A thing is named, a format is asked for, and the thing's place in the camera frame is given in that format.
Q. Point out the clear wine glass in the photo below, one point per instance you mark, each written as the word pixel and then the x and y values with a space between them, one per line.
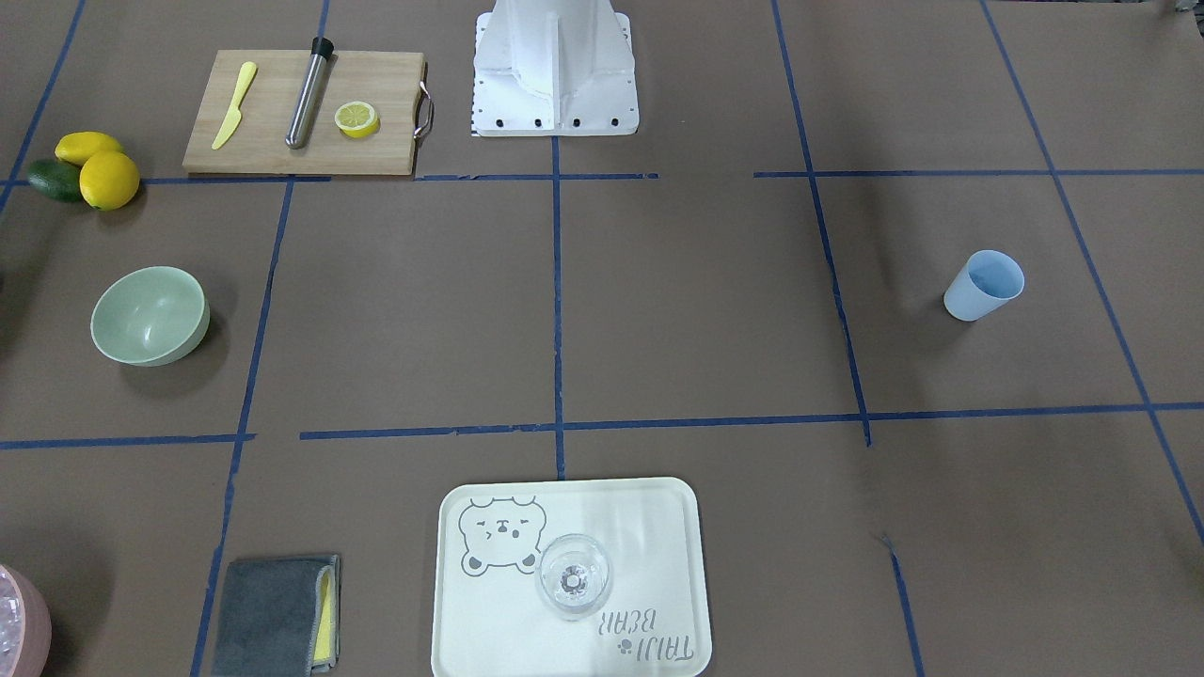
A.
pixel 574 576

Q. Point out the yellow plastic knife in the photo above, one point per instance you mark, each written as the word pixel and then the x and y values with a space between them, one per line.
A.
pixel 233 115

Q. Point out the yellow lemon lower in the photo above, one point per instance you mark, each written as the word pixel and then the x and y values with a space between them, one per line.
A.
pixel 109 180

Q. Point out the light blue plastic cup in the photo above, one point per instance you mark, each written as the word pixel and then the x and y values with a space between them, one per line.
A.
pixel 988 279

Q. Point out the half lemon slice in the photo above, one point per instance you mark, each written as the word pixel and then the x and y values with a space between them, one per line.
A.
pixel 357 119

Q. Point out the green lime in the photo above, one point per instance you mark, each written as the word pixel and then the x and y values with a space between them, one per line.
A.
pixel 55 179

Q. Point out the steel muddler black cap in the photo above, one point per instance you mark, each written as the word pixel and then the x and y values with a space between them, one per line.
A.
pixel 308 98

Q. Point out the yellow lemon upper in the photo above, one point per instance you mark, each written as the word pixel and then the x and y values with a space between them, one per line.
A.
pixel 78 147

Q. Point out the yellow lemon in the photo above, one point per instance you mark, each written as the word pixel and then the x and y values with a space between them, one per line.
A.
pixel 78 147
pixel 109 180

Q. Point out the grey folded cloth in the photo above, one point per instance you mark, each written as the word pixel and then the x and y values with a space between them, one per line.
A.
pixel 280 617

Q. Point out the light green bowl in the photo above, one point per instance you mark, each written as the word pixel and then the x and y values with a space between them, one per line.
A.
pixel 151 317

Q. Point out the wooden cutting board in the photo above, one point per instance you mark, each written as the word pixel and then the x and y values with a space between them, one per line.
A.
pixel 390 81

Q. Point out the cream bear tray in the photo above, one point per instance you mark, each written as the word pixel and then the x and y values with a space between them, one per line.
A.
pixel 489 619

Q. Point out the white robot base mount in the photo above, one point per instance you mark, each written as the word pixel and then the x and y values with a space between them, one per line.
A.
pixel 554 68

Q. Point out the pink bowl of ice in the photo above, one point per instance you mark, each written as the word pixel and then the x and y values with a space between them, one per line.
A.
pixel 26 628

